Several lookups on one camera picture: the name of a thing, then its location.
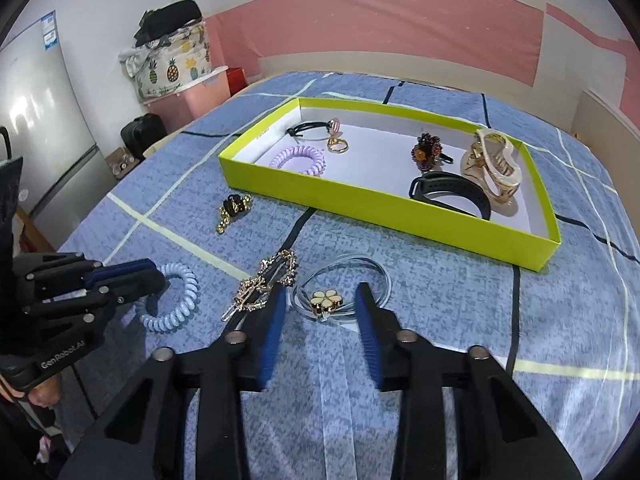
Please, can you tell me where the pink plastic storage box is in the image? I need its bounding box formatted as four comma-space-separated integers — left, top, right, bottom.
142, 66, 232, 133

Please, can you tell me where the red box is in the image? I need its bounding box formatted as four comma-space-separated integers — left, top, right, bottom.
227, 66, 248, 96

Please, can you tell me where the black hair tie pink charm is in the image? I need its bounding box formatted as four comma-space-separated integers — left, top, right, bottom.
286, 117, 343, 141

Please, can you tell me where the black and gold hair clip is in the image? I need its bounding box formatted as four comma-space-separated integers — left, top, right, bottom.
216, 192, 253, 234

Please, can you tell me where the clear hair tie flower charm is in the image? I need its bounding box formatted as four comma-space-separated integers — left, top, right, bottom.
292, 256, 392, 325

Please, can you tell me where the small cardboard box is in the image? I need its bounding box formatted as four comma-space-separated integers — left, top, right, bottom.
105, 147, 138, 181

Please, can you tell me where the black bag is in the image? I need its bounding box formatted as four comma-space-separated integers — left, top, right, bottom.
132, 0, 203, 46

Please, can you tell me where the blue label sticker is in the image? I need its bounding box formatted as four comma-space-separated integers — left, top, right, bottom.
39, 9, 60, 51

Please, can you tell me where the blue spiral hair tie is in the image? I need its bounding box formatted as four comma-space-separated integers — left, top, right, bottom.
139, 261, 199, 333

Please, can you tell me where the grey refrigerator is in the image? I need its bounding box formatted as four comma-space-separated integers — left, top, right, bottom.
0, 10, 118, 221

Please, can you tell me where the pineapple print storage bag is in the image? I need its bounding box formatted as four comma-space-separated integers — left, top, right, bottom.
119, 22, 213, 102

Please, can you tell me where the person's left hand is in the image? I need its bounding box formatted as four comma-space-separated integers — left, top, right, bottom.
27, 372, 63, 406

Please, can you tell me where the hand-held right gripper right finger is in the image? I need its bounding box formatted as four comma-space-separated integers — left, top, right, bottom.
354, 282, 583, 480

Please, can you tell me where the purple spiral hair tie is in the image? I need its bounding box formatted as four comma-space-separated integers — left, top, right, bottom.
269, 145, 326, 177

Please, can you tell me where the pearl white claw hair clip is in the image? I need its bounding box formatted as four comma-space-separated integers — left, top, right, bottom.
460, 127, 526, 207

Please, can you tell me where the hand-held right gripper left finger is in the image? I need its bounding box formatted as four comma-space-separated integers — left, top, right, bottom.
60, 285, 288, 480

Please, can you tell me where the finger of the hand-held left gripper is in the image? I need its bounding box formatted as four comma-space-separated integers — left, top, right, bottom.
15, 252, 157, 301
25, 270, 166, 323

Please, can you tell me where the gold rhinestone hairpin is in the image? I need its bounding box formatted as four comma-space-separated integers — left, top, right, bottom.
221, 249, 298, 322

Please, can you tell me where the black wristband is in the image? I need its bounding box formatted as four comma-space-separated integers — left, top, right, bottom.
409, 171, 493, 222

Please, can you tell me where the brown beaded flower hair tie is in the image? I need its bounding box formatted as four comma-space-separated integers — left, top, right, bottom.
411, 132, 453, 166

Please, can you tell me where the beige headboard panel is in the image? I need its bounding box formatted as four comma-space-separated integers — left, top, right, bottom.
572, 89, 640, 171

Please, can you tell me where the dark clothing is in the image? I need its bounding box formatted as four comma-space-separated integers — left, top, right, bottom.
0, 395, 71, 480

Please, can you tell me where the yellow-green cardboard box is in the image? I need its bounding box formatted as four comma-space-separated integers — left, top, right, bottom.
218, 97, 562, 272

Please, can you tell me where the black backpack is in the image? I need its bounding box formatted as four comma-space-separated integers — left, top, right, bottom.
121, 113, 168, 161

